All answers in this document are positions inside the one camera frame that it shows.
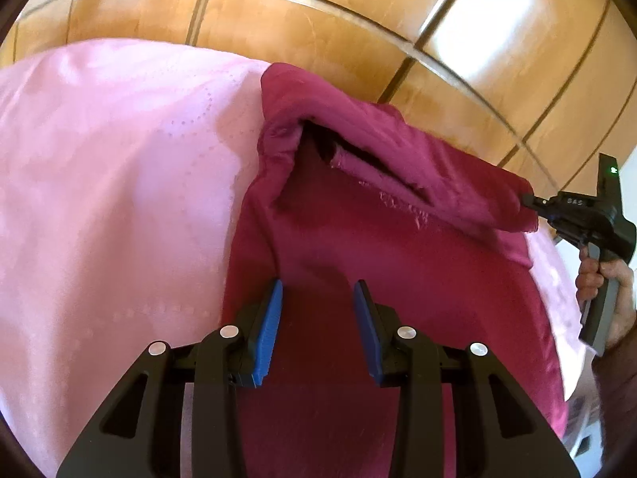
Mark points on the pink blanket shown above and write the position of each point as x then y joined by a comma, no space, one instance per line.
99,184

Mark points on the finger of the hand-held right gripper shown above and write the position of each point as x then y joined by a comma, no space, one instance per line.
540,205

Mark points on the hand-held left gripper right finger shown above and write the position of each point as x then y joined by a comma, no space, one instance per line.
368,338

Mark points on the dark red garment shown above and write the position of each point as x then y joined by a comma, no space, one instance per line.
323,239

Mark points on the person's right forearm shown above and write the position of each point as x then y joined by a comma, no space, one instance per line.
619,398

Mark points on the person's right hand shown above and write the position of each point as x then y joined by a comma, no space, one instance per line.
627,298

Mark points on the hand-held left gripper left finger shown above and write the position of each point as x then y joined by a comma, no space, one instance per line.
266,338

